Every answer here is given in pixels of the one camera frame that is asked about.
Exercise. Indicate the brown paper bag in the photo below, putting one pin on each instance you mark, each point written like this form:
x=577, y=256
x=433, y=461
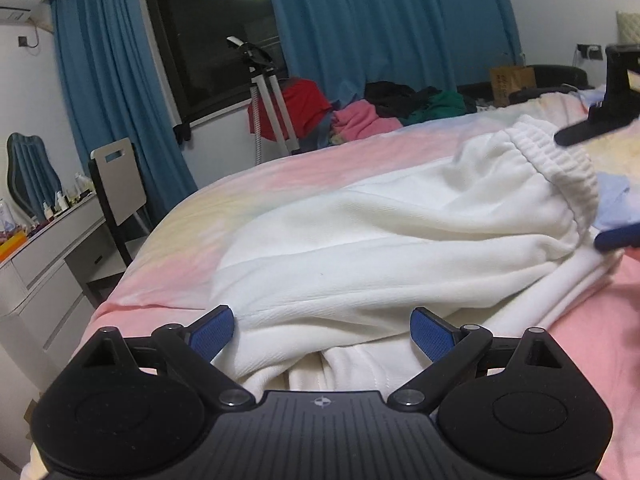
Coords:
x=512, y=85

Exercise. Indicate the black chair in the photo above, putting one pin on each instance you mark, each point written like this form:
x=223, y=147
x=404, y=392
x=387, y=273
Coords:
x=555, y=77

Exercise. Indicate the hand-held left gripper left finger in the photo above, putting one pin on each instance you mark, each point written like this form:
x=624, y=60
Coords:
x=215, y=332

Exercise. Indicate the pink garment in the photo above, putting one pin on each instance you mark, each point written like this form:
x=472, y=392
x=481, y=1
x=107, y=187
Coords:
x=360, y=117

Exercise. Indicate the orange box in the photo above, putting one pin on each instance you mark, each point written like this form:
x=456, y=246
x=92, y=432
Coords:
x=11, y=246

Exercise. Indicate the white dresser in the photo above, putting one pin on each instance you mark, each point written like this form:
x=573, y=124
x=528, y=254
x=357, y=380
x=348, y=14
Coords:
x=45, y=280

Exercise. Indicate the white tripod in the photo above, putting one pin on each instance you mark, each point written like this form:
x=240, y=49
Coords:
x=265, y=90

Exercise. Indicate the pastel tie-dye bedsheet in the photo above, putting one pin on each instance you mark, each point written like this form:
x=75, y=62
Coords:
x=200, y=210

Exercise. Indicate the cream quilted pillow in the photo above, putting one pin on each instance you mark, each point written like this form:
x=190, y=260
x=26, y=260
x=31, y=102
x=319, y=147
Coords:
x=629, y=27

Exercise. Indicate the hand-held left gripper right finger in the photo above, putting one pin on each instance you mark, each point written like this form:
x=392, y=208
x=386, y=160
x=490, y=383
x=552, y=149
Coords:
x=430, y=332

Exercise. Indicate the row of cosmetic bottles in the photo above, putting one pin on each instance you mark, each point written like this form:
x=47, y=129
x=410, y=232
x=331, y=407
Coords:
x=65, y=200

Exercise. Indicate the white desk chair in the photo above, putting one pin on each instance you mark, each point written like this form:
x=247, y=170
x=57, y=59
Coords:
x=120, y=175

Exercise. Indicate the dark window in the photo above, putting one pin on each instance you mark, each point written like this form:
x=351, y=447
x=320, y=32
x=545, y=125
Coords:
x=215, y=35

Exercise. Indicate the red garment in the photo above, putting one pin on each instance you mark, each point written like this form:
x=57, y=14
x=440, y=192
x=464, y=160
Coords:
x=300, y=100

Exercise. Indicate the wavy blue-framed mirror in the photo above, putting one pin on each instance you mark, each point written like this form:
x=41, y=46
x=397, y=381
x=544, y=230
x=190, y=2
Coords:
x=30, y=175

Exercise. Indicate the black garment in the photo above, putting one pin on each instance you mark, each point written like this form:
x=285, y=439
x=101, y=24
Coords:
x=395, y=95

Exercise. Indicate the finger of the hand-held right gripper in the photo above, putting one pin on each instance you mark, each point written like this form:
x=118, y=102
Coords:
x=617, y=240
x=595, y=129

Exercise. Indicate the pastel tie-dye bed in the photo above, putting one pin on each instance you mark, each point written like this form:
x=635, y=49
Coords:
x=375, y=240

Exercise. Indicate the white air conditioner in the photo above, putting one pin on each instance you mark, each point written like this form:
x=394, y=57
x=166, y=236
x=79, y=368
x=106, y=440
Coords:
x=14, y=14

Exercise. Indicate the blue curtain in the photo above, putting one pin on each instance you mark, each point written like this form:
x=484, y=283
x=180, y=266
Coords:
x=390, y=25
x=110, y=85

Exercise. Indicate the green garment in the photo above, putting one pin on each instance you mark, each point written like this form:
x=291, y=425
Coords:
x=440, y=105

